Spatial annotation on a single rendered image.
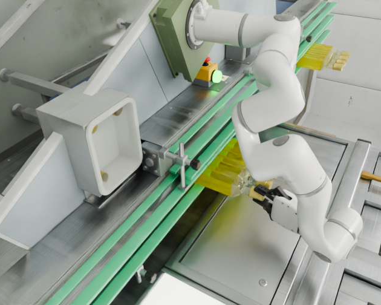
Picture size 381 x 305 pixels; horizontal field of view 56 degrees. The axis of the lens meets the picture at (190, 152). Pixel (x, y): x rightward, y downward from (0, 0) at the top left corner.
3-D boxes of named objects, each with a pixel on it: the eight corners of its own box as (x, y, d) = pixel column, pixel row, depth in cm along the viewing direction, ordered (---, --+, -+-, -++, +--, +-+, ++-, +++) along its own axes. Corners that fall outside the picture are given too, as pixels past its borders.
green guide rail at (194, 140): (167, 152, 106) (190, 161, 103) (167, 150, 105) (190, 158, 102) (323, 2, 224) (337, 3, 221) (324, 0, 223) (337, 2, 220)
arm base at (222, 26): (182, 9, 101) (233, 16, 95) (201, -17, 107) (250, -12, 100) (192, 52, 113) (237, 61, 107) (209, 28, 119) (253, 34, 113)
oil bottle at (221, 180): (179, 178, 120) (239, 200, 111) (179, 164, 116) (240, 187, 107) (188, 168, 124) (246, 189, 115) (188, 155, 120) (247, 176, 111)
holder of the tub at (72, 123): (82, 201, 100) (103, 212, 97) (57, 117, 83) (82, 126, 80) (121, 167, 112) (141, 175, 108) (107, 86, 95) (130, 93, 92)
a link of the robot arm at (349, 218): (348, 244, 82) (369, 213, 85) (306, 219, 88) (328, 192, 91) (344, 267, 94) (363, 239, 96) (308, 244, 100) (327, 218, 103)
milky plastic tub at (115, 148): (78, 189, 97) (103, 200, 93) (58, 117, 83) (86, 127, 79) (120, 154, 108) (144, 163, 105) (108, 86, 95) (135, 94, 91)
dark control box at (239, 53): (224, 57, 153) (242, 61, 149) (225, 39, 148) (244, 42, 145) (232, 51, 158) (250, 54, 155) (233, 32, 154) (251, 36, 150)
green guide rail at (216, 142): (169, 172, 110) (191, 180, 107) (168, 169, 110) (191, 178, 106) (321, 14, 228) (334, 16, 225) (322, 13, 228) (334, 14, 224)
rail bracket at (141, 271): (112, 274, 101) (151, 296, 96) (108, 259, 97) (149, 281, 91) (121, 263, 104) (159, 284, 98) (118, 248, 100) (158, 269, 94)
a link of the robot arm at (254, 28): (251, 5, 105) (307, 11, 98) (249, 48, 113) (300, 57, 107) (238, 16, 98) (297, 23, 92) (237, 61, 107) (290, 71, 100)
